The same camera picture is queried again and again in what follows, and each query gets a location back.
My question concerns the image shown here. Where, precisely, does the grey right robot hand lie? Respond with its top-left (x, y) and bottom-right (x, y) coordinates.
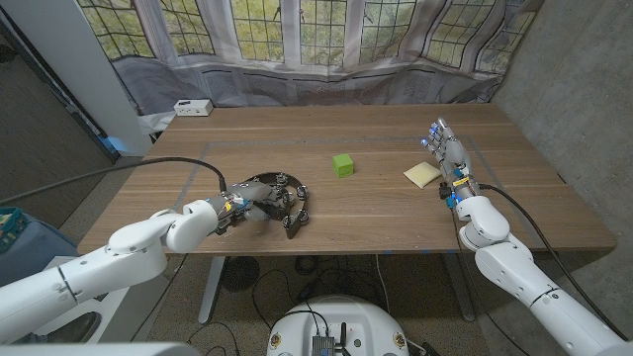
top-left (420, 117), bottom-right (480, 199)

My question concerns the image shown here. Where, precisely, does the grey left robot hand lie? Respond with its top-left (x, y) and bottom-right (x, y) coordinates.
top-left (214, 180), bottom-right (278, 232)

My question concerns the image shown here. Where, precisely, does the black half-moon tambourine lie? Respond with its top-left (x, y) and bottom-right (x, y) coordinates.
top-left (244, 171), bottom-right (312, 240)

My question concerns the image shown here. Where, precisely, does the pale yellow sponge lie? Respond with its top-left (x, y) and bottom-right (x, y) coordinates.
top-left (403, 160), bottom-right (443, 190)

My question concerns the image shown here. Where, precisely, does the green block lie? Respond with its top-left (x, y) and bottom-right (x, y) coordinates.
top-left (331, 153), bottom-right (355, 179)

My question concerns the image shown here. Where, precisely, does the round black fan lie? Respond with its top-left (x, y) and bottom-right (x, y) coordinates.
top-left (221, 256), bottom-right (260, 293)

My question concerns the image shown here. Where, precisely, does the white table leg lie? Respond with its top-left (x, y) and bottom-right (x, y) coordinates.
top-left (198, 255), bottom-right (226, 325)

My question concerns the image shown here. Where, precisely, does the white power strip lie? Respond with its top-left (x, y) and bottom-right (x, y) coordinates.
top-left (173, 98), bottom-right (215, 118)

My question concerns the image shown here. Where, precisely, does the grey table leg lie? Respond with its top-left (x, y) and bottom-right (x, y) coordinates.
top-left (442, 252), bottom-right (477, 322)

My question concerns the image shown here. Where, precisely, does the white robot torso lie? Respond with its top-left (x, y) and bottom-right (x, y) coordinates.
top-left (265, 295), bottom-right (409, 356)

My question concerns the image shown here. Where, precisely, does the white floor platform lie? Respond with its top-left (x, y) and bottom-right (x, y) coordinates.
top-left (34, 274), bottom-right (172, 345)

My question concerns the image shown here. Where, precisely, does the grey electronics box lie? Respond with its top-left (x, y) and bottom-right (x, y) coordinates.
top-left (311, 334), bottom-right (337, 356)

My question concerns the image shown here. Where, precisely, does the printed window backdrop cloth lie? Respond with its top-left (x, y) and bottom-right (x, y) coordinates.
top-left (76, 0), bottom-right (545, 133)

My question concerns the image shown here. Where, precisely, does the white partition panel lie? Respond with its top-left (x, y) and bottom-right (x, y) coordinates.
top-left (0, 0), bottom-right (154, 157)

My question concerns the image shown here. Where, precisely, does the blue grey storage bin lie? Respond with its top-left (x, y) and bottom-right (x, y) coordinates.
top-left (0, 212), bottom-right (80, 288)

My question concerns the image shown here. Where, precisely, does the teal plastic crate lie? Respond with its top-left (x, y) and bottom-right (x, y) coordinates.
top-left (0, 206), bottom-right (29, 253)

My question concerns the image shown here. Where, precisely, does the black floor cable bundle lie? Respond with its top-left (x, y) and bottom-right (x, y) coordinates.
top-left (251, 254), bottom-right (392, 317)

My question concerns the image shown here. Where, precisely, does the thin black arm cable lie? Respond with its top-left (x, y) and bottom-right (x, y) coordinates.
top-left (447, 206), bottom-right (533, 356)

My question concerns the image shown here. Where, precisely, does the white floor cable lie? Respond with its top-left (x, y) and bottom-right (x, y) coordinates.
top-left (374, 254), bottom-right (392, 313)

